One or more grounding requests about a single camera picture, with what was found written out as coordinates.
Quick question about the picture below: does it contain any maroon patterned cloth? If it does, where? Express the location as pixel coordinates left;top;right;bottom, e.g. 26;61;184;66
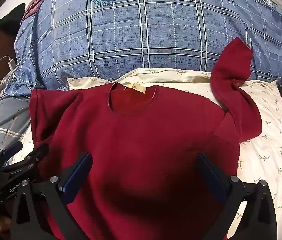
22;0;75;23

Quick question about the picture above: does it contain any black cloth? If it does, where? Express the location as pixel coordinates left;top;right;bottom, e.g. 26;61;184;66
0;4;26;38

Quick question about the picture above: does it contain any blue plaid quilt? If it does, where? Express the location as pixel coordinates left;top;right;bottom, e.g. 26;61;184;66
14;0;282;90

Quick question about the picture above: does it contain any cream leaf print pillow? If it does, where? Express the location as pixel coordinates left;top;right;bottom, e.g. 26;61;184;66
8;67;282;240

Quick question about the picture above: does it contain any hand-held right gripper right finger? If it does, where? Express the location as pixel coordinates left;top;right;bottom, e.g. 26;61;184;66
196;153;278;240

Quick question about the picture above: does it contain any dark red shirt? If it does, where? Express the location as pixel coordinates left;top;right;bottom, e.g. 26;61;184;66
29;37;263;240

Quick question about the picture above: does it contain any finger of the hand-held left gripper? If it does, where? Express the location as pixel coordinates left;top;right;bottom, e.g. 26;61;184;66
0;141;23;172
0;144;50;179

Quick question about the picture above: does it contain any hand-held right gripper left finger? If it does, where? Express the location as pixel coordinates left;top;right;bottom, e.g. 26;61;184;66
10;152;93;240

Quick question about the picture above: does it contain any grey plaid star blanket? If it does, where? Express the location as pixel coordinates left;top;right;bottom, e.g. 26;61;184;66
0;80;31;157

